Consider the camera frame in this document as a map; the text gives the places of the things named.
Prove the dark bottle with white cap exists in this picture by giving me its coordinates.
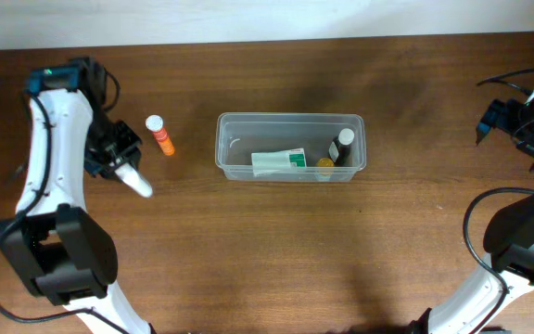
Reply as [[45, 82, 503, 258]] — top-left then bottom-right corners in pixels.
[[328, 128, 355, 167]]

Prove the white Panadol box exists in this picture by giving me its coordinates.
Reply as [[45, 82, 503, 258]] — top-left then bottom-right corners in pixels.
[[251, 148, 307, 177]]

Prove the small jar with gold lid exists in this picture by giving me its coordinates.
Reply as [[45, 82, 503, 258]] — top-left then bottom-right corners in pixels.
[[316, 158, 335, 182]]

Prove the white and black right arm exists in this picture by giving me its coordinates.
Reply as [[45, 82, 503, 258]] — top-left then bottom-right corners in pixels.
[[406, 88, 534, 334]]

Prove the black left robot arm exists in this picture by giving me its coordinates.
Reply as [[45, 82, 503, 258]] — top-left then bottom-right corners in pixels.
[[0, 57, 155, 333]]

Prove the clear plastic container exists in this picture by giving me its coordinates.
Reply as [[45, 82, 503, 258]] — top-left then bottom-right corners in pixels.
[[215, 112, 366, 182]]

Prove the orange effervescent tablet tube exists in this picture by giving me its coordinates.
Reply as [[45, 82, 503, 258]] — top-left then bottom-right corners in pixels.
[[146, 115, 175, 156]]

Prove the black right camera cable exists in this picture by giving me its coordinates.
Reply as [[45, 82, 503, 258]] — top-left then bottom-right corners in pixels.
[[462, 67, 534, 334]]

